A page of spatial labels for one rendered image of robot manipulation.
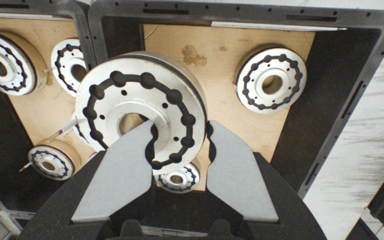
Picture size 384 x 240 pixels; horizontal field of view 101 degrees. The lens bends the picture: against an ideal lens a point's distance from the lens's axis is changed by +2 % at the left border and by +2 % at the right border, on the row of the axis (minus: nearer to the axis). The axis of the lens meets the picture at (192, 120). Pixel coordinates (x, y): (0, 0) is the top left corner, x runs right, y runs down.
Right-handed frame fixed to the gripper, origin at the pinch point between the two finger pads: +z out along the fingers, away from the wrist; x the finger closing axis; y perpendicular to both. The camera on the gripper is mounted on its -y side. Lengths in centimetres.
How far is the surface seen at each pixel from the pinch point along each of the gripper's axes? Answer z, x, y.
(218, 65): 16.7, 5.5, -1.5
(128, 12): 7.8, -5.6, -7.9
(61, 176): 17.4, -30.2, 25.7
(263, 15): 6.5, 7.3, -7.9
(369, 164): 24, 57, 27
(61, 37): 19.5, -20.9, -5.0
